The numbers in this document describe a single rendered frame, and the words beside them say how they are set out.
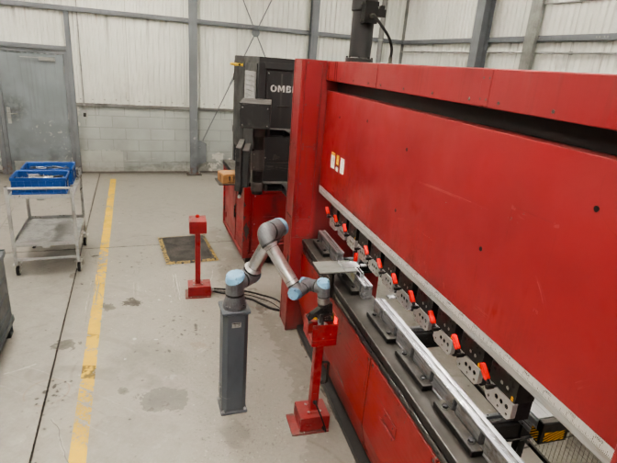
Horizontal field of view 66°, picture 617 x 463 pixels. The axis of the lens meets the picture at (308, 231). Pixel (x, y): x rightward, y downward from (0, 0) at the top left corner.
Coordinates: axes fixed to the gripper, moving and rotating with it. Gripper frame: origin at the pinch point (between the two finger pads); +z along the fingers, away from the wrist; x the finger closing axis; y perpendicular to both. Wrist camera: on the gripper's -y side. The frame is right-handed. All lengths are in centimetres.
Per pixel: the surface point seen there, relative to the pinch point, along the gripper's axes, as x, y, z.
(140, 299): 197, -125, 63
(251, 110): 139, -16, -118
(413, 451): -91, 18, 10
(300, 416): -1, -13, 60
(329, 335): -4.8, 4.3, 0.3
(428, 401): -86, 26, -12
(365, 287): 11.7, 33.6, -20.3
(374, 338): -32.8, 21.3, -12.5
